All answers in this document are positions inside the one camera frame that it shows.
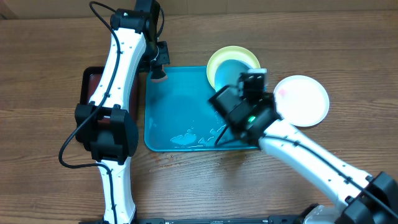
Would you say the white plate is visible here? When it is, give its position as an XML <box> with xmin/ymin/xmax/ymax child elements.
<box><xmin>274</xmin><ymin>75</ymin><xmax>330</xmax><ymax>128</ymax></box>

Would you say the black tray with reddish water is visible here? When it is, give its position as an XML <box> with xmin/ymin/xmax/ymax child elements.
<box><xmin>80</xmin><ymin>67</ymin><xmax>140</xmax><ymax>124</ymax></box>

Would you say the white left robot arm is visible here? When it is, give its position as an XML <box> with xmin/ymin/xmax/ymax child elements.
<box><xmin>66</xmin><ymin>1</ymin><xmax>170</xmax><ymax>223</ymax></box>

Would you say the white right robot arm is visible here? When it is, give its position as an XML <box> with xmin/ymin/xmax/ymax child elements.
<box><xmin>208</xmin><ymin>69</ymin><xmax>397</xmax><ymax>224</ymax></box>

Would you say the yellow plate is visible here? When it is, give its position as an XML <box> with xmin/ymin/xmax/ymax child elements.
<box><xmin>206</xmin><ymin>46</ymin><xmax>261</xmax><ymax>90</ymax></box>

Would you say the teal plastic tray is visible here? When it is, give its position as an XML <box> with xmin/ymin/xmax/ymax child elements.
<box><xmin>144</xmin><ymin>66</ymin><xmax>257</xmax><ymax>152</ymax></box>

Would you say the light blue plate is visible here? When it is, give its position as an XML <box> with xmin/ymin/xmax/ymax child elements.
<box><xmin>215</xmin><ymin>59</ymin><xmax>252</xmax><ymax>91</ymax></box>

